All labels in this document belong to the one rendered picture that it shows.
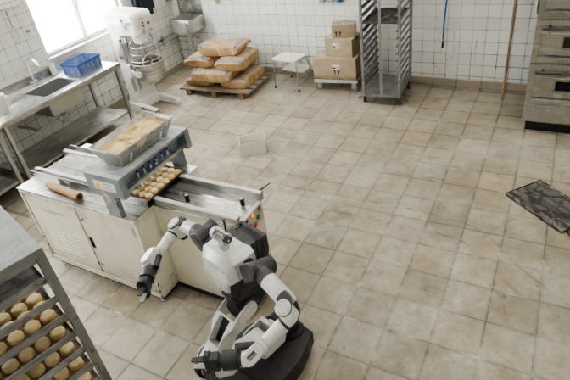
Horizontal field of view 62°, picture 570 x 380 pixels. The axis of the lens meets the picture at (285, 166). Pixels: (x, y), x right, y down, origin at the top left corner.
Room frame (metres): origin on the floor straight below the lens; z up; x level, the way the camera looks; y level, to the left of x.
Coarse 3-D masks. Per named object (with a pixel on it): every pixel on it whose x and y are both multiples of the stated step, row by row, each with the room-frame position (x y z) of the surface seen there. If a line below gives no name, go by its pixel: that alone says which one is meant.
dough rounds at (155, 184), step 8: (160, 168) 3.11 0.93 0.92; (168, 168) 3.12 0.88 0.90; (152, 176) 3.00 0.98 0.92; (160, 176) 2.98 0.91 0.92; (168, 176) 2.97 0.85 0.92; (144, 184) 2.94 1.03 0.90; (152, 184) 2.90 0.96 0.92; (160, 184) 2.88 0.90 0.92; (136, 192) 2.83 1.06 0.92; (144, 192) 2.81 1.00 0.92; (152, 192) 2.81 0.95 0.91
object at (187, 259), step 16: (192, 192) 2.84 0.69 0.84; (208, 192) 2.81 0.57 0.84; (224, 192) 2.78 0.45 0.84; (160, 208) 2.71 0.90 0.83; (208, 208) 2.62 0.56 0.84; (224, 208) 2.59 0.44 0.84; (240, 208) 2.57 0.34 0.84; (160, 224) 2.75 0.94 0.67; (176, 240) 2.68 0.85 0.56; (176, 256) 2.71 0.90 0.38; (192, 256) 2.63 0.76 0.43; (176, 272) 2.75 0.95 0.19; (192, 272) 2.65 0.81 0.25; (208, 272) 2.56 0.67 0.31; (192, 288) 2.73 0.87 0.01; (208, 288) 2.59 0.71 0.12
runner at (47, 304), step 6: (48, 300) 1.18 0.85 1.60; (54, 300) 1.19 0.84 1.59; (42, 306) 1.16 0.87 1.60; (48, 306) 1.17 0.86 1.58; (30, 312) 1.13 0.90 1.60; (36, 312) 1.15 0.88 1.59; (24, 318) 1.12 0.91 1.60; (30, 318) 1.13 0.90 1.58; (12, 324) 1.10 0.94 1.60; (18, 324) 1.10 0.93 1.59; (0, 330) 1.07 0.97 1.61; (6, 330) 1.08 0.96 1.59; (12, 330) 1.09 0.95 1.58; (0, 336) 1.07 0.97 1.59
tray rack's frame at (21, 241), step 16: (0, 208) 1.45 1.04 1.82; (0, 224) 1.35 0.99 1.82; (16, 224) 1.34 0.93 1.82; (0, 240) 1.26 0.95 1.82; (16, 240) 1.25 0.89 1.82; (32, 240) 1.23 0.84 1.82; (0, 256) 1.17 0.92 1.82; (16, 256) 1.16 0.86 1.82; (32, 256) 1.17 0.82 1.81; (0, 272) 1.10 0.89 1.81
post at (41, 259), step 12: (36, 252) 1.18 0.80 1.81; (48, 264) 1.19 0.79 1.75; (48, 276) 1.17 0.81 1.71; (60, 288) 1.18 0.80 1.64; (60, 300) 1.17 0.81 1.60; (72, 312) 1.18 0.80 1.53; (72, 324) 1.17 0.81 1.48; (84, 336) 1.18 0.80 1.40; (84, 348) 1.18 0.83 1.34; (96, 360) 1.18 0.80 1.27; (108, 372) 1.19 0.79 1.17
